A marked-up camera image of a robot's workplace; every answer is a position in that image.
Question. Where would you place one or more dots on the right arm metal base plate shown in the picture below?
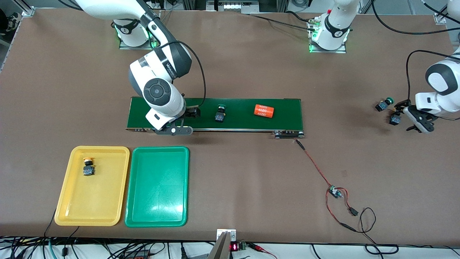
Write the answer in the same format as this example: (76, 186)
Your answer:
(133, 48)

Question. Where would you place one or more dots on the red clip lead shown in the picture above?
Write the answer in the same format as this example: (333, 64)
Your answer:
(257, 246)

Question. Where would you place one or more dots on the green push button switch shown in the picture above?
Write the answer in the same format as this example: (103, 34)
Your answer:
(219, 117)
(381, 105)

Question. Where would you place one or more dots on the white electrical device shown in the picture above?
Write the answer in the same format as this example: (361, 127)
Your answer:
(233, 6)

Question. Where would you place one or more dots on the red digit display module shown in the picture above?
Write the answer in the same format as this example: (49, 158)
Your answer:
(234, 247)

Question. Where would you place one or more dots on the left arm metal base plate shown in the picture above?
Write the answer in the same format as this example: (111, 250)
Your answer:
(329, 51)

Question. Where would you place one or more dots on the yellow plastic tray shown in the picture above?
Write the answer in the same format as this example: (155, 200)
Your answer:
(93, 201)

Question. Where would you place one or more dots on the orange cylinder marked 4680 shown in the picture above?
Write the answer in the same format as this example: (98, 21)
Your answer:
(264, 111)

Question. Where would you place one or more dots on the yellow push button switch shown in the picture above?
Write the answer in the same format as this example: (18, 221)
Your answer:
(394, 119)
(88, 169)

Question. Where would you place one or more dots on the grey metal camera mount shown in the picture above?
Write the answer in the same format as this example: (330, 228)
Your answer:
(221, 248)

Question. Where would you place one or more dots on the small speed controller board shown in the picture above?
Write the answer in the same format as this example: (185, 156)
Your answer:
(334, 191)

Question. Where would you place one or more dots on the dark patterned shoe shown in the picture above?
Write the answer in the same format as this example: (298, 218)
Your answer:
(14, 19)

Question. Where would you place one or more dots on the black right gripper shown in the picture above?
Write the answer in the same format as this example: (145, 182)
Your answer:
(191, 112)

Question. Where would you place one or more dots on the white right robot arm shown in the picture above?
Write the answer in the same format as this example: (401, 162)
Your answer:
(169, 100)

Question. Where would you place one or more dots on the green plastic tray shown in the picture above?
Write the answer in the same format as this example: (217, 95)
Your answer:
(158, 187)

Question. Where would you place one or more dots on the green conveyor belt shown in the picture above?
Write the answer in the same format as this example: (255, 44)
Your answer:
(240, 113)

